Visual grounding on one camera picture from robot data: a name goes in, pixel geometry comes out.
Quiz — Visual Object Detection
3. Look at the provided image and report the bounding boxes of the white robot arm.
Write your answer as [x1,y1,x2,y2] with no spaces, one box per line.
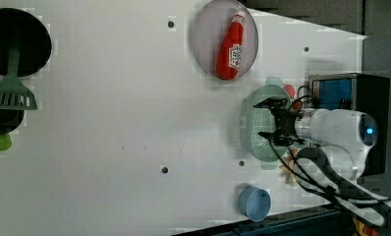
[255,97,391,228]

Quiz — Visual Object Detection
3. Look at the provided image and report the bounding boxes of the dark small pot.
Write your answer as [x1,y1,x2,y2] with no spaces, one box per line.
[0,109,25,135]

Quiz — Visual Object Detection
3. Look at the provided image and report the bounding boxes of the green slotted spatula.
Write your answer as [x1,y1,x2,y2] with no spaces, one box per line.
[0,29,37,110]

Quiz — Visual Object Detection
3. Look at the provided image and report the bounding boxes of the red toy strawberry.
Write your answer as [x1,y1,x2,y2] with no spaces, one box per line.
[292,100,303,110]

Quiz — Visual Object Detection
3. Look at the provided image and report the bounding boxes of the green plastic strainer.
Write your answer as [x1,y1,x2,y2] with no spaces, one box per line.
[239,78,291,170]

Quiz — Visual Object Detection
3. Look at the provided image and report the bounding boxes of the grey round plate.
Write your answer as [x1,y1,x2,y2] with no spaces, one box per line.
[192,0,258,80]

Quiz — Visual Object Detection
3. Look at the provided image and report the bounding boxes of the peeled toy banana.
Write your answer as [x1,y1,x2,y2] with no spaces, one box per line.
[279,148,298,187]

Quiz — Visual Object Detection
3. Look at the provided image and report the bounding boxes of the pink toy strawberry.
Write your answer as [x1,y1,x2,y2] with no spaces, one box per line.
[284,84,296,98]

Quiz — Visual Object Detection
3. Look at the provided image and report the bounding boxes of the black toaster oven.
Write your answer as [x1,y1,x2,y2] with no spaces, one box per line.
[308,73,390,176]

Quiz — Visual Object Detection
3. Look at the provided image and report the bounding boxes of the red ketchup bottle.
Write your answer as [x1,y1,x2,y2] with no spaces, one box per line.
[215,11,246,81]

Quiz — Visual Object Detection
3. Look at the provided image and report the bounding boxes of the blue cup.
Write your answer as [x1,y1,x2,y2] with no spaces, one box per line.
[238,186,271,222]

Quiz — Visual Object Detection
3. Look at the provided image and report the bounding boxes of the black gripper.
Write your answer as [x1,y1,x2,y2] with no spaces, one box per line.
[254,97,304,147]

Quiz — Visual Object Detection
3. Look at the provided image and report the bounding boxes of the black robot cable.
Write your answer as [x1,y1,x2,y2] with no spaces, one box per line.
[268,86,391,210]

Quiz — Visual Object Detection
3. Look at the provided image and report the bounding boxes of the black round pot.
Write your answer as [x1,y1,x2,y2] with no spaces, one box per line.
[0,8,52,77]

